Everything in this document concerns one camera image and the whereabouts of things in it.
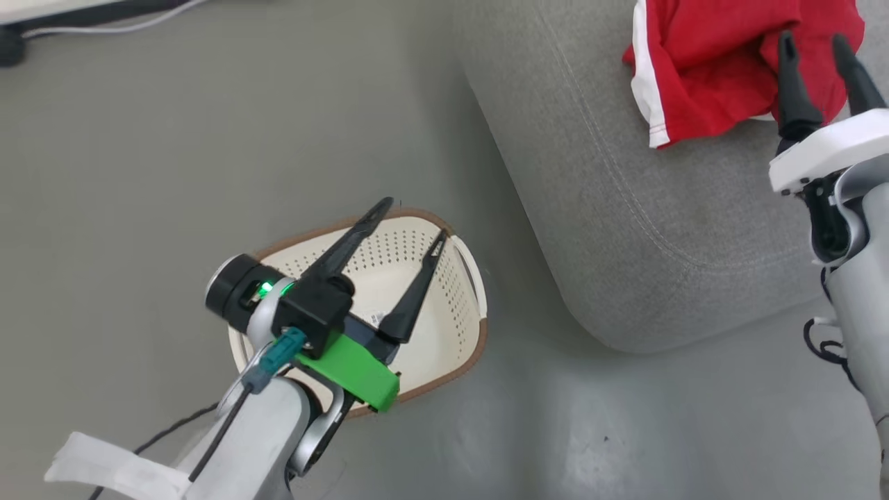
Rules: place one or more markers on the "black baseboard strip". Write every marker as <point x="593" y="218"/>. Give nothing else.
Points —
<point x="104" y="10"/>

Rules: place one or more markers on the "white tape strip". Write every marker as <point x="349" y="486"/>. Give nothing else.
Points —
<point x="104" y="465"/>

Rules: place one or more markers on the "black round floor stopper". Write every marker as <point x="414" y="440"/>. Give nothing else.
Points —
<point x="10" y="47"/>

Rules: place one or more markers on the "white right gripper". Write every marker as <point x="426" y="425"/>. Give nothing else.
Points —
<point x="826" y="149"/>

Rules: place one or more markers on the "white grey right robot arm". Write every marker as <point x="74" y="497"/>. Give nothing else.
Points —
<point x="865" y="312"/>

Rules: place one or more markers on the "red shorts with white stripes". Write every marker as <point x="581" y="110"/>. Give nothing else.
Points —
<point x="701" y="69"/>

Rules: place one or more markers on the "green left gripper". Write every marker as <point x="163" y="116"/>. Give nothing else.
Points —
<point x="354" y="375"/>

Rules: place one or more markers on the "cream laundry basket brown rim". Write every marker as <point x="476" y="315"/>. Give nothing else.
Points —
<point x="451" y="312"/>

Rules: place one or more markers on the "grey fabric sofa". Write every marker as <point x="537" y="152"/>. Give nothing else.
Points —
<point x="625" y="229"/>

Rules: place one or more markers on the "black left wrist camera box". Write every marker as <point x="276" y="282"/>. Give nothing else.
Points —
<point x="316" y="312"/>

